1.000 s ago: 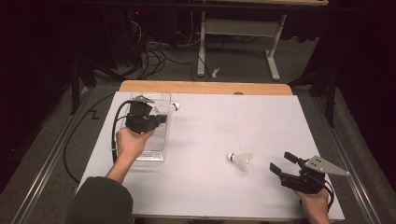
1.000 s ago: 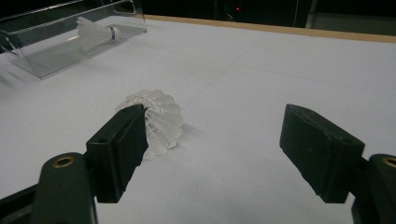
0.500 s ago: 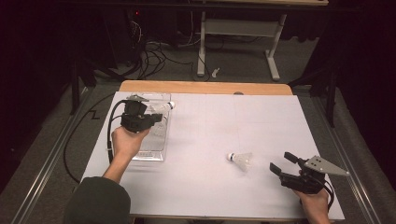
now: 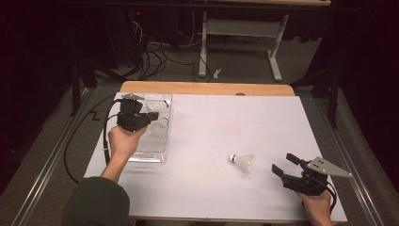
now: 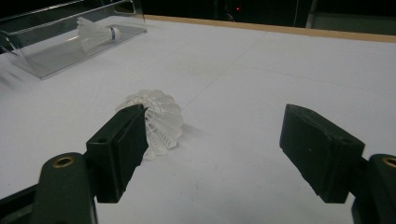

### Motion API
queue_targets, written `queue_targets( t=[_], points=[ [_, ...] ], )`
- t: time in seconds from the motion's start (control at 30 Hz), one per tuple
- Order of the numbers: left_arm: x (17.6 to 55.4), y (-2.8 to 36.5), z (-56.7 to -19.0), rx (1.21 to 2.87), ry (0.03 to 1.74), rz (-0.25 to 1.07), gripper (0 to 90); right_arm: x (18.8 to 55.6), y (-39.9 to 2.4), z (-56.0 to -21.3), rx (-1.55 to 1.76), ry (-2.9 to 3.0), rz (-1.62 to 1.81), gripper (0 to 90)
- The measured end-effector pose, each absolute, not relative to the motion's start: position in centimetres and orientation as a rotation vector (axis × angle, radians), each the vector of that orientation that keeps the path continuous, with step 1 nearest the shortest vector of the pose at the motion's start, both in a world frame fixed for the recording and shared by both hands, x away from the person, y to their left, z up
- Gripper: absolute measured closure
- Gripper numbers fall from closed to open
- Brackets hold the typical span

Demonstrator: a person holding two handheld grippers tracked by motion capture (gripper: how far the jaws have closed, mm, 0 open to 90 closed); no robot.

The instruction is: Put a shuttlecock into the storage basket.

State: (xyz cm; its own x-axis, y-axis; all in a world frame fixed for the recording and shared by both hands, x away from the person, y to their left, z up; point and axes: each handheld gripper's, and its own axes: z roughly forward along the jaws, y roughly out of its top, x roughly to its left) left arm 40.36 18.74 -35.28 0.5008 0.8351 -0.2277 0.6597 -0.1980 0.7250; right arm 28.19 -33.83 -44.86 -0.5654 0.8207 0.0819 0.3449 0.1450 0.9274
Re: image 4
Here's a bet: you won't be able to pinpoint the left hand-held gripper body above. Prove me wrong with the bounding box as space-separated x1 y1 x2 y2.
116 93 152 132

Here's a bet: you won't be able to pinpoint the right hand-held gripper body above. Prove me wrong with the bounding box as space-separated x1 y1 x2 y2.
280 156 353 196

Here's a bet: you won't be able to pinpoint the clear plastic tray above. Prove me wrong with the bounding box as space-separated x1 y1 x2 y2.
125 92 173 164

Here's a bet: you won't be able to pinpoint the person's left hand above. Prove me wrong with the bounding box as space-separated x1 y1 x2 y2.
107 125 148 162

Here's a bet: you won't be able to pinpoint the person's right hand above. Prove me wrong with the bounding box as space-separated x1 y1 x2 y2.
295 189 333 226

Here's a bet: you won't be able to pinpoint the black stand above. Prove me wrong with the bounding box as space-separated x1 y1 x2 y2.
70 56 117 117
290 67 340 130

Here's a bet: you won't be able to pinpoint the white paper sheet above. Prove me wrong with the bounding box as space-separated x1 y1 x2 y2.
84 91 348 223

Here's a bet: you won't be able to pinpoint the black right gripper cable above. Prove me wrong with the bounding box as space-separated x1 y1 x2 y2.
323 180 338 215

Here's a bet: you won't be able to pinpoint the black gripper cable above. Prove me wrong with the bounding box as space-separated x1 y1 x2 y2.
323 180 338 215
63 93 124 185

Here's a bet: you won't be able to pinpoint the metal floor rail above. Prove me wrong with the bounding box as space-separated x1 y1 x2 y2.
12 88 95 226
313 93 387 226

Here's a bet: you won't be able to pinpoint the tangle of floor cables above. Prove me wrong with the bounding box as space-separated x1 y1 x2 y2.
126 18 201 81

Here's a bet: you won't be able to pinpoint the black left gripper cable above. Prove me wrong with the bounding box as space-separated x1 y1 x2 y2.
63 93 124 185

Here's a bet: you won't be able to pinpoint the white table frame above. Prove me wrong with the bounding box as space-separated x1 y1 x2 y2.
191 0 332 83

